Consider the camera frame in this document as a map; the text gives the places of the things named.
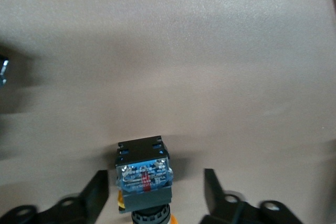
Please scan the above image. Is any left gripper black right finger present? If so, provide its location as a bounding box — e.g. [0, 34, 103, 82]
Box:
[201, 168, 305, 224]

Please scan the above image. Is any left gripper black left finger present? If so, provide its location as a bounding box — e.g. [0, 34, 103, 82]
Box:
[0, 170, 110, 224]

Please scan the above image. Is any yellow mushroom push button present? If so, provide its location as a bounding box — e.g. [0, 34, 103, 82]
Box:
[114, 135, 179, 224]

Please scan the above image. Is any green mushroom push button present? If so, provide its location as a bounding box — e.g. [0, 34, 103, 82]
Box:
[0, 50, 10, 88]

